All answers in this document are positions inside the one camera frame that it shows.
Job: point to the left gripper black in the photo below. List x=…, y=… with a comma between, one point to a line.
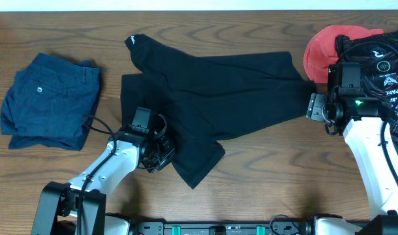
x=169, y=153

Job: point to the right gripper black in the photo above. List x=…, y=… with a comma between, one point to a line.
x=315, y=111

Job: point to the black t-shirt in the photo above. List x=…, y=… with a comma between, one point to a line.
x=206, y=100

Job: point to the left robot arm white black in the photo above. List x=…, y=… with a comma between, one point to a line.
x=79, y=206

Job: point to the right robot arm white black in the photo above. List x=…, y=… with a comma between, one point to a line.
x=360, y=121

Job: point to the red cloth garment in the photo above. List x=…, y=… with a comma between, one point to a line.
x=320, y=51

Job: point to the black printed cycling jersey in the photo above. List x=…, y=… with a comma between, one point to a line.
x=378, y=58

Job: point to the folded navy blue shorts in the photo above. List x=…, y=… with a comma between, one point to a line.
x=47, y=103

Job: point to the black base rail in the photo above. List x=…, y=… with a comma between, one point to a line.
x=278, y=225

